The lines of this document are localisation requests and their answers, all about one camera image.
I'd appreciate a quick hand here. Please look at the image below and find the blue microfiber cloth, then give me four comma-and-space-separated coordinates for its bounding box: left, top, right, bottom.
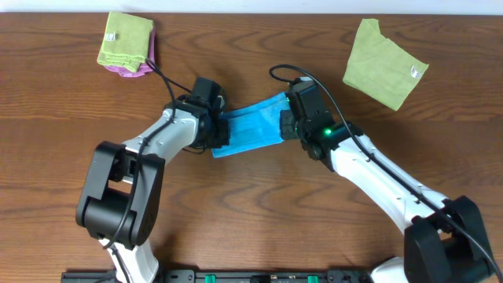
212, 92, 290, 158

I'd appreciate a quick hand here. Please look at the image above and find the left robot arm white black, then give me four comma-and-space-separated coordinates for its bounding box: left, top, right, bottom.
75, 77, 229, 282

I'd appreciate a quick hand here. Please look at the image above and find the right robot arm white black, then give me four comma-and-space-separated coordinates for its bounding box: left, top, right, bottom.
281, 77, 496, 282

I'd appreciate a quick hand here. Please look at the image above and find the pink folded cloth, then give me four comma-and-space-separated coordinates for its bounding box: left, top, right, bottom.
105, 28, 156, 78

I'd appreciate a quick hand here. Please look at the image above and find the green cloth unfolded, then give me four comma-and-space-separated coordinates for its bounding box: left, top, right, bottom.
343, 19, 429, 111

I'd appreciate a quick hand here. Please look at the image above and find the green folded cloth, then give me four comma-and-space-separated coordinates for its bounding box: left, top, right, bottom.
97, 12, 154, 72

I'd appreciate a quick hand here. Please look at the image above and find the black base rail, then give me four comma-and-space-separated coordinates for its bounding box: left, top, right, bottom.
61, 268, 374, 283

